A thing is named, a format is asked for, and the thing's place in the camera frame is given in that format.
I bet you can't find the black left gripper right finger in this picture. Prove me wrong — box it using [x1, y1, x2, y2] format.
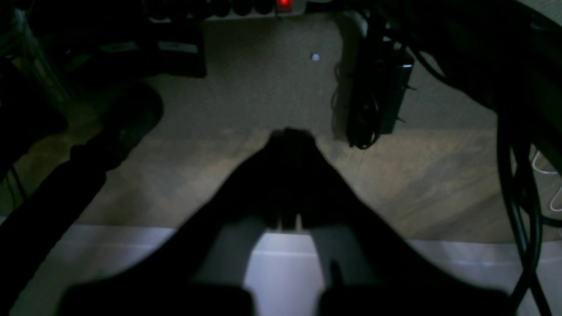
[288, 129, 514, 316]

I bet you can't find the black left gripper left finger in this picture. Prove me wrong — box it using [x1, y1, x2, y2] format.
[58, 130, 289, 316]

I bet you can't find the black power adapter box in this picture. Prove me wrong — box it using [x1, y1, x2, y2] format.
[346, 26, 415, 150]

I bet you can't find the black cable bundle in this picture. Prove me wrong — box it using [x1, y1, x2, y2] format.
[395, 0, 562, 316]

